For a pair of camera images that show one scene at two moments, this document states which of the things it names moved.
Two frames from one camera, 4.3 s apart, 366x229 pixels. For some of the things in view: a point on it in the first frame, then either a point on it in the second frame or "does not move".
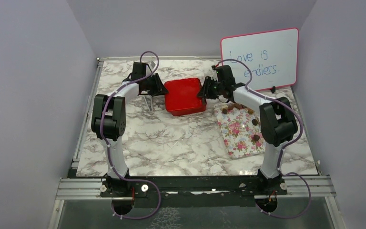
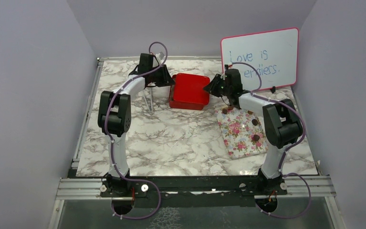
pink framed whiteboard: [272, 55] does not move
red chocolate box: [176, 112] to [188, 97]
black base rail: [182, 191] does not move
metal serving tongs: [148, 100] does not move
